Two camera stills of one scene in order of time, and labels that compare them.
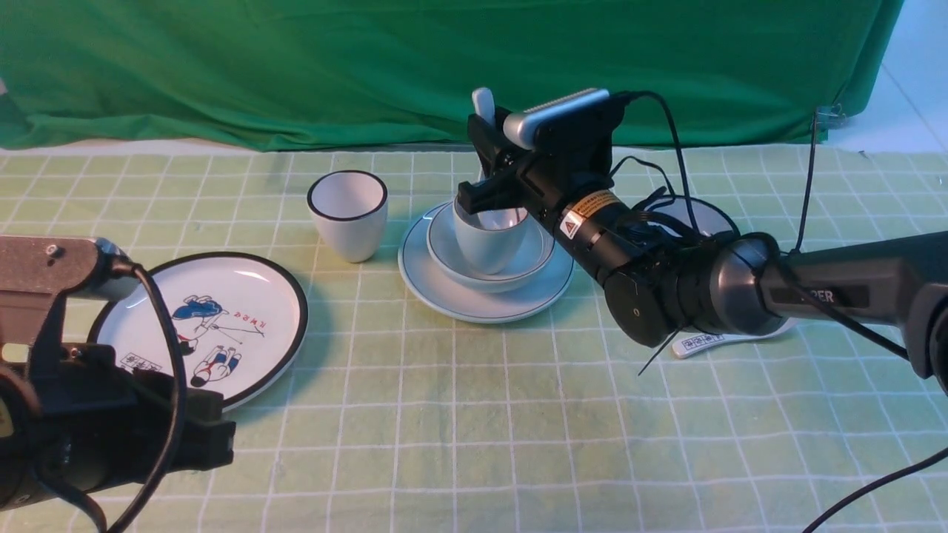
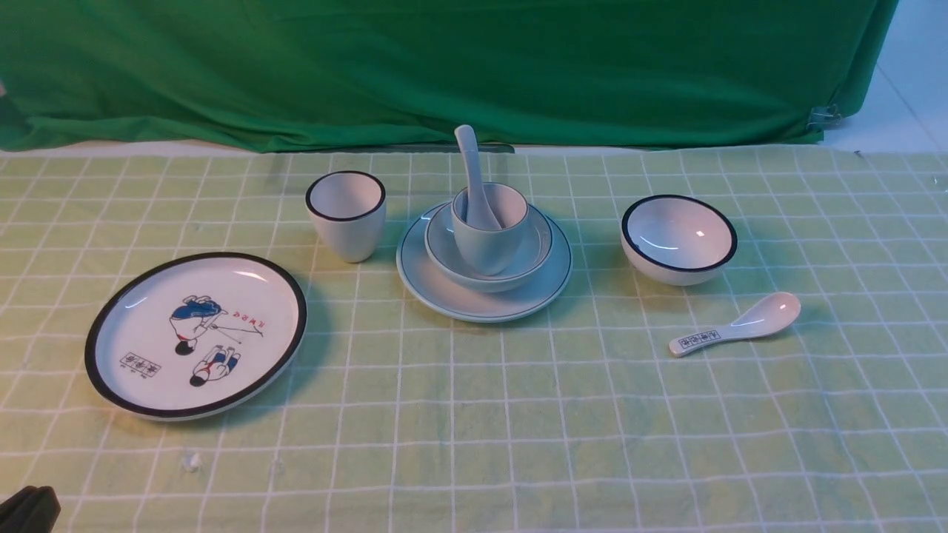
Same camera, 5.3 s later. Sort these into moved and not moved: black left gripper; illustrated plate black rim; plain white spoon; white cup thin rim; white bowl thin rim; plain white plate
Moved: plain white spoon; black left gripper
Not moved: white bowl thin rim; plain white plate; illustrated plate black rim; white cup thin rim
